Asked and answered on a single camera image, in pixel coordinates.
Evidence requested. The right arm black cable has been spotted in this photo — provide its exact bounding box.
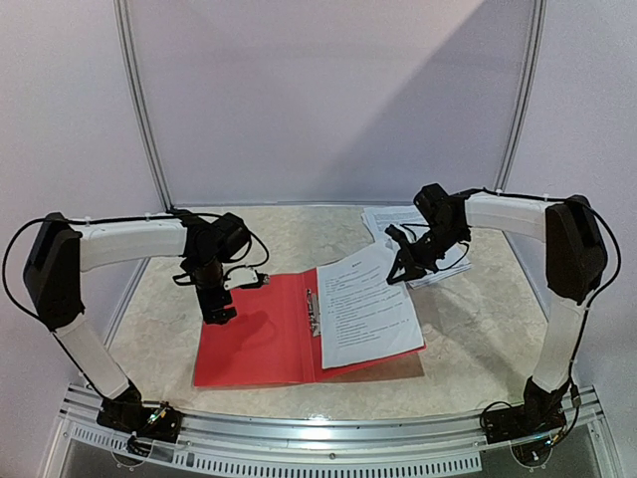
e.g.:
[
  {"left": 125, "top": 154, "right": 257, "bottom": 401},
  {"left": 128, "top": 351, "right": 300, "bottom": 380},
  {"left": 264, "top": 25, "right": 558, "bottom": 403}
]
[{"left": 397, "top": 187, "right": 623, "bottom": 439}]

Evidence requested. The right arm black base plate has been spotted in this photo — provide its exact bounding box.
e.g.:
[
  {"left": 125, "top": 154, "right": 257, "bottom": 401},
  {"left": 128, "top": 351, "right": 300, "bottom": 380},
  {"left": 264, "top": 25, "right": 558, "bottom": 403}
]
[{"left": 479, "top": 405, "right": 566, "bottom": 444}]

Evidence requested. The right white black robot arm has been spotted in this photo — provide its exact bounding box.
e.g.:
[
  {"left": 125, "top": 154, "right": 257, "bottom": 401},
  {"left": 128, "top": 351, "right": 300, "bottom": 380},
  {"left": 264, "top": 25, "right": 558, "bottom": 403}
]
[{"left": 385, "top": 183, "right": 608, "bottom": 434}]

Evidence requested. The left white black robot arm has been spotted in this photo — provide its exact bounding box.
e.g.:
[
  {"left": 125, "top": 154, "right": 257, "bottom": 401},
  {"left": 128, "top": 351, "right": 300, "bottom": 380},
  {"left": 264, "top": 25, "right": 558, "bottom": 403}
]
[{"left": 23, "top": 209, "right": 268, "bottom": 432}]

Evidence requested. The aluminium frame post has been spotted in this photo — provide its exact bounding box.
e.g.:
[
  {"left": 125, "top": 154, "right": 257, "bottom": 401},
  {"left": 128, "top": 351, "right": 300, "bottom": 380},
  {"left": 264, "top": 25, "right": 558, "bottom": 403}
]
[
  {"left": 113, "top": 0, "right": 173, "bottom": 210},
  {"left": 494, "top": 0, "right": 547, "bottom": 191}
]

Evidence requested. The left aluminium frame post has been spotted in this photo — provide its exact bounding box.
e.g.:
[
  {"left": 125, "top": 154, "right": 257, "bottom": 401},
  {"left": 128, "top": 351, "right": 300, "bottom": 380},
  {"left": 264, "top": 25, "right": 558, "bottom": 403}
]
[{"left": 113, "top": 0, "right": 173, "bottom": 210}]

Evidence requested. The stack of printed papers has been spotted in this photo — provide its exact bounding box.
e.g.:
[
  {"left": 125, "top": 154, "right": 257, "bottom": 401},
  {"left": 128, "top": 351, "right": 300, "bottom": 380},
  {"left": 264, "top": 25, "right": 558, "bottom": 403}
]
[{"left": 360, "top": 203, "right": 473, "bottom": 291}]

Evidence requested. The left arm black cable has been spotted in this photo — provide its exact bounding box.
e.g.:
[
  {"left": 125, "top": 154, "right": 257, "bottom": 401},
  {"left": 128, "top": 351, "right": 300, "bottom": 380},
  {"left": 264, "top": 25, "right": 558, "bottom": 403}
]
[{"left": 2, "top": 211, "right": 271, "bottom": 389}]

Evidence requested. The aluminium front rail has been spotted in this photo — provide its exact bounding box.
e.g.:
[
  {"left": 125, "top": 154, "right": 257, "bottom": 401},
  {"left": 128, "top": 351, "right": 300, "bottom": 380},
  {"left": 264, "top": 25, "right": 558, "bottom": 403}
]
[{"left": 45, "top": 386, "right": 621, "bottom": 477}]

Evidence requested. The metal clip folder spine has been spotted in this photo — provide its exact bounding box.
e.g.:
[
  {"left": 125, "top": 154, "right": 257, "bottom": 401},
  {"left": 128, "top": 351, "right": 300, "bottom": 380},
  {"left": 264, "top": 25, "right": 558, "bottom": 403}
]
[{"left": 306, "top": 289, "right": 321, "bottom": 338}]

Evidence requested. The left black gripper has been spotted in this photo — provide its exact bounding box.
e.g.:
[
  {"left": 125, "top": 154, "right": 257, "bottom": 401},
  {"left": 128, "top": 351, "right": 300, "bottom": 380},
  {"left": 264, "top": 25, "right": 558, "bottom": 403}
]
[{"left": 188, "top": 254, "right": 238, "bottom": 325}]

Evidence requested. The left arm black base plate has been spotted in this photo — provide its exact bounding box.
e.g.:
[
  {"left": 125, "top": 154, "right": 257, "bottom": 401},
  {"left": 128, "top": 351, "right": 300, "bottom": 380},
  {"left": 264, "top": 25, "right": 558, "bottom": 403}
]
[{"left": 97, "top": 393, "right": 184, "bottom": 443}]

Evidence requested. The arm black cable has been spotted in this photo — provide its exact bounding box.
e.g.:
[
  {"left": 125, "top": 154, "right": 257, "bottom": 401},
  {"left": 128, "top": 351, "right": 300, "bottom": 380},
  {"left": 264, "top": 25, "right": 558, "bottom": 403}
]
[
  {"left": 397, "top": 187, "right": 623, "bottom": 439},
  {"left": 2, "top": 211, "right": 271, "bottom": 389}
]

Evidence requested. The red file folder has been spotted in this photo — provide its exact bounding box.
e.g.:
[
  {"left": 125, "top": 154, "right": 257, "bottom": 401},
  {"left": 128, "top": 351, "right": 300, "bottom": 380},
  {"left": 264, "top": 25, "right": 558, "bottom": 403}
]
[{"left": 193, "top": 269, "right": 426, "bottom": 388}]

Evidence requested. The right aluminium frame post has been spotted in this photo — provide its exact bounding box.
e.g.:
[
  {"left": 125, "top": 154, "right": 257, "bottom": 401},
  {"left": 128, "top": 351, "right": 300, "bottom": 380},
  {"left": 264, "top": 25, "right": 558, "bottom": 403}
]
[{"left": 494, "top": 0, "right": 547, "bottom": 191}]

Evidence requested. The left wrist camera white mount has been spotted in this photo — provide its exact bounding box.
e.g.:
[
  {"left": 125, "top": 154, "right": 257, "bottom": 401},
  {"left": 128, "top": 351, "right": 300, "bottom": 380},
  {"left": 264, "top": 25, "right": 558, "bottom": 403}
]
[{"left": 223, "top": 266, "right": 270, "bottom": 291}]

